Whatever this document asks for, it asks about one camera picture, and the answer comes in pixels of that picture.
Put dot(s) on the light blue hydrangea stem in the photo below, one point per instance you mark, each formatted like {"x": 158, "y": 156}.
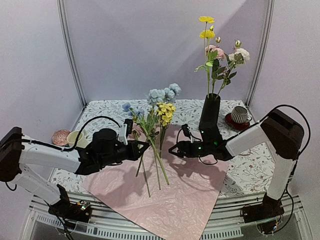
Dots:
{"x": 166, "y": 95}

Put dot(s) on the yellow small flower sprig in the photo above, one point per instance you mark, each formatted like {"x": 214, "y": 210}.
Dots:
{"x": 165, "y": 112}

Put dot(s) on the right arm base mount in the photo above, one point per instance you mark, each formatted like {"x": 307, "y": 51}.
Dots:
{"x": 269, "y": 208}

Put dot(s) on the striped ceramic cup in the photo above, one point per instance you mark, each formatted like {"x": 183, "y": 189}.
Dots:
{"x": 240, "y": 115}

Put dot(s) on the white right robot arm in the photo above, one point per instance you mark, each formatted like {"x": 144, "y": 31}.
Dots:
{"x": 282, "y": 135}

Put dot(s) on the tall black vase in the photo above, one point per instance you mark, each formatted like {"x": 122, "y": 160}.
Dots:
{"x": 210, "y": 111}

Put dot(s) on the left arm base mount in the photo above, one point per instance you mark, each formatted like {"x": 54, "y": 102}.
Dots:
{"x": 80, "y": 211}

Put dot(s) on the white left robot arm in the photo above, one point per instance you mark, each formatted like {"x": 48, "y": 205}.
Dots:
{"x": 17, "y": 151}

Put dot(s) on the small blue flower stem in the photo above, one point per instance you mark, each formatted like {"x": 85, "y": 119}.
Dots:
{"x": 139, "y": 116}

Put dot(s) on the right aluminium frame post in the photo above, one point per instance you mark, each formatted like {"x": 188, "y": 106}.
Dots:
{"x": 262, "y": 51}

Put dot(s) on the yellow poppy flower stem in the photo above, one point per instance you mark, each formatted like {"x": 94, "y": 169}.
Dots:
{"x": 207, "y": 35}

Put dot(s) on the aluminium frame post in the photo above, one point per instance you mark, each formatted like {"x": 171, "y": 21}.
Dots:
{"x": 61, "y": 6}
{"x": 262, "y": 51}

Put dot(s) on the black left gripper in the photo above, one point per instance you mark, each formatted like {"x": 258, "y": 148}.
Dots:
{"x": 135, "y": 153}

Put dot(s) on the single pink carnation stem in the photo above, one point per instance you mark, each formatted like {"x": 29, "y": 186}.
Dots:
{"x": 137, "y": 134}

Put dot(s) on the white rose stem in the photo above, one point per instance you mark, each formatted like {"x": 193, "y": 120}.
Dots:
{"x": 229, "y": 63}

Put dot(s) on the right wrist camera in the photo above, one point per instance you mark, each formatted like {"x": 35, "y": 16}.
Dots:
{"x": 187, "y": 132}

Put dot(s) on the red round saucer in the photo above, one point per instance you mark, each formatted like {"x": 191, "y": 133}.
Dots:
{"x": 236, "y": 126}

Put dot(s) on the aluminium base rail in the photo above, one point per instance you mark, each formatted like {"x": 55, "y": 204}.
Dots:
{"x": 225, "y": 221}

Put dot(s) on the pink wrapping paper sheet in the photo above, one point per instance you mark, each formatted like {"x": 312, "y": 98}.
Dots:
{"x": 191, "y": 181}

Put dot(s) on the left aluminium frame post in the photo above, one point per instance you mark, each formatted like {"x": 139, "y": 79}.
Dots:
{"x": 61, "y": 6}

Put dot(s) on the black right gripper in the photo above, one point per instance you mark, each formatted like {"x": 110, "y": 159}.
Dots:
{"x": 182, "y": 145}

